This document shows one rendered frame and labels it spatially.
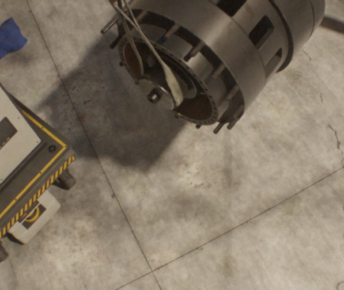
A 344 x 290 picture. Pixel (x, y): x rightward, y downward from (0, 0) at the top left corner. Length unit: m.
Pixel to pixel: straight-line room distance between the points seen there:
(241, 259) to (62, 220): 0.87
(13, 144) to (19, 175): 0.18
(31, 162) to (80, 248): 0.46
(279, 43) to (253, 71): 0.15
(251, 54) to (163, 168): 1.08
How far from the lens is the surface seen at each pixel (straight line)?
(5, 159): 2.22
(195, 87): 1.63
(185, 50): 1.50
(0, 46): 3.27
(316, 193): 2.39
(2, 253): 2.46
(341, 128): 2.55
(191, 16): 1.50
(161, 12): 1.52
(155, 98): 1.63
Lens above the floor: 2.18
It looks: 60 degrees down
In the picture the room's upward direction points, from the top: 19 degrees counter-clockwise
